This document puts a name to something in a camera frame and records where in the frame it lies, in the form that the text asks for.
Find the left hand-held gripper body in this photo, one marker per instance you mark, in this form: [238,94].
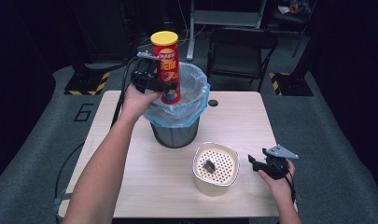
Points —
[144,70]

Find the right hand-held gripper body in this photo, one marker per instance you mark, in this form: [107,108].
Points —
[277,166]

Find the red chip can yellow lid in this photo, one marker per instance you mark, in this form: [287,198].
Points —
[168,62]

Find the blue plastic bin liner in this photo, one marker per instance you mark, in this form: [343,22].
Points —
[189,105]

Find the beige perforated container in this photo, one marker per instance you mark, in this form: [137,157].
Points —
[215,174]

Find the dark tea bag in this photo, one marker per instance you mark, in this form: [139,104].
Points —
[209,166]

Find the black mesh trash bin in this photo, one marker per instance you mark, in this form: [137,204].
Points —
[174,137]

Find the person's right hand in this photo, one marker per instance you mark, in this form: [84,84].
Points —
[281,188]

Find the person's left hand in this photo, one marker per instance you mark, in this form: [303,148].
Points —
[135,104]

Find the black cabinet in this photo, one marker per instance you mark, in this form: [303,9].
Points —
[102,31]

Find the yellow black striped base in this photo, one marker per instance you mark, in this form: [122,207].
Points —
[87,84]
[289,84]

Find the black folding chair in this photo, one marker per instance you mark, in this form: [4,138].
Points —
[239,56]

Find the dark side table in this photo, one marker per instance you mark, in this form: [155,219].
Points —
[291,15]

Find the grey tape strip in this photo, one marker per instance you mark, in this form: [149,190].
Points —
[60,200]

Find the white desk frame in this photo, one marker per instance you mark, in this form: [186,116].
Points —
[222,18]

